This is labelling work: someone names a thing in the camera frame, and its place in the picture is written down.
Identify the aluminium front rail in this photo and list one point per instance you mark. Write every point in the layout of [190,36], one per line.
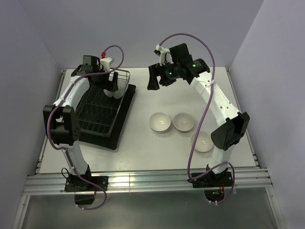
[151,181]

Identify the white bowl near right arm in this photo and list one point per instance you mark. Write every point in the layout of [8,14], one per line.
[204,142]

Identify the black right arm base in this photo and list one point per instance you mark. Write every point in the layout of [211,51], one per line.
[214,184]

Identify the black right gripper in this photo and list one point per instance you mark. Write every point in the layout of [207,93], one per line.
[156,70]

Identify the bottom stacked white bowl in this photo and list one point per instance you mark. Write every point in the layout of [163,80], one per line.
[159,122]

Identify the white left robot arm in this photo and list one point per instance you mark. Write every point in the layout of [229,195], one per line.
[62,126]

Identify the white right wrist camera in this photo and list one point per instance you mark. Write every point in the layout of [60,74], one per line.
[164,55]

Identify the black drip tray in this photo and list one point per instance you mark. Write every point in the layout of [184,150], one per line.
[110,142]

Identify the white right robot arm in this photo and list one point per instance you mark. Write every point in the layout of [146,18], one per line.
[176,63]

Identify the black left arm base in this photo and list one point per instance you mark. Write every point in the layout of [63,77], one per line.
[74,184]

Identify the black wire dish rack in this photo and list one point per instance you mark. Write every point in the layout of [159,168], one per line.
[98,114]

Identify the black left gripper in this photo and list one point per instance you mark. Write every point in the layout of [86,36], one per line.
[111,86]

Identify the cream bowl middle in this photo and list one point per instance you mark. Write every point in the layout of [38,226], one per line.
[183,122]

